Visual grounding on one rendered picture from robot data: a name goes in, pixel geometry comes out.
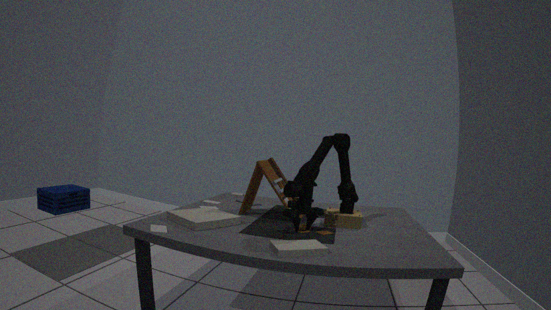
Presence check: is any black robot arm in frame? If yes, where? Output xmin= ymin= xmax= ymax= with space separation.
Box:
xmin=284 ymin=133 xmax=359 ymax=214

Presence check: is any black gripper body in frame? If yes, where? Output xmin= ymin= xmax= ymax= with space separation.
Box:
xmin=283 ymin=196 xmax=324 ymax=218

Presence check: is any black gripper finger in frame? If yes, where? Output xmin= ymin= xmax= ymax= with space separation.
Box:
xmin=291 ymin=218 xmax=301 ymax=232
xmin=306 ymin=214 xmax=318 ymax=230

